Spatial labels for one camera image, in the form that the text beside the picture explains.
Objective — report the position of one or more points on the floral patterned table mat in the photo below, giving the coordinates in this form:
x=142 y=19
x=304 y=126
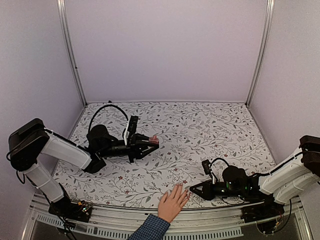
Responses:
x=188 y=134

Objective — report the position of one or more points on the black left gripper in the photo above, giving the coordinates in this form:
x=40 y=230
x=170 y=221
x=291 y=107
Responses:
x=136 y=145

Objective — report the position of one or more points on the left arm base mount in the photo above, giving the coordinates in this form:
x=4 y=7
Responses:
x=80 y=211

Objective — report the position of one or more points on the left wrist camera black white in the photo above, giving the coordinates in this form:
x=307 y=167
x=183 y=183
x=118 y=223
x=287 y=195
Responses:
x=130 y=128

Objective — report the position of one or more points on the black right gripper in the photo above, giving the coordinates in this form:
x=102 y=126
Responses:
x=207 y=193

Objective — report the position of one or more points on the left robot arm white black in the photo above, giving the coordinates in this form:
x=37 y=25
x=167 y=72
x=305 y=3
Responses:
x=34 y=139

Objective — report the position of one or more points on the aluminium frame post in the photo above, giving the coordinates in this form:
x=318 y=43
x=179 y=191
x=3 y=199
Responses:
x=61 y=7
x=262 y=50

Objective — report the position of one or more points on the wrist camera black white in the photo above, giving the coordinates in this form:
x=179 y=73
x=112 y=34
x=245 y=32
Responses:
x=207 y=167
x=130 y=128

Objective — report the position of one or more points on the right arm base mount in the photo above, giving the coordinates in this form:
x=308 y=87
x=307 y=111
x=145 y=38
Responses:
x=262 y=211

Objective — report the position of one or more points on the left aluminium frame post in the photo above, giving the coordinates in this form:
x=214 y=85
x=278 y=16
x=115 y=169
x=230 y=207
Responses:
x=61 y=7

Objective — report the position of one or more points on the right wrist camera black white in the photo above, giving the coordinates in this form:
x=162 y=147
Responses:
x=207 y=167

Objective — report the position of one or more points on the blue checked sleeve forearm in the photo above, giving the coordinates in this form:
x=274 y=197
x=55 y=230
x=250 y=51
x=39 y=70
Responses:
x=153 y=228

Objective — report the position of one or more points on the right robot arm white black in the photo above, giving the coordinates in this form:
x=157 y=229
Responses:
x=289 y=178

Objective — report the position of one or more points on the pink nail polish bottle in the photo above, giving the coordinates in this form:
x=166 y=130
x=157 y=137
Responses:
x=153 y=140

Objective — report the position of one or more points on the right aluminium frame post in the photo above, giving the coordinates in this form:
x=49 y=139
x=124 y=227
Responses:
x=262 y=50

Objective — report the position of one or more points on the person's bare hand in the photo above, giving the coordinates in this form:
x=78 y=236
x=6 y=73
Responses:
x=172 y=203

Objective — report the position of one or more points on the front aluminium rail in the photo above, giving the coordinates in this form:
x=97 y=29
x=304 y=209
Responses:
x=123 y=223

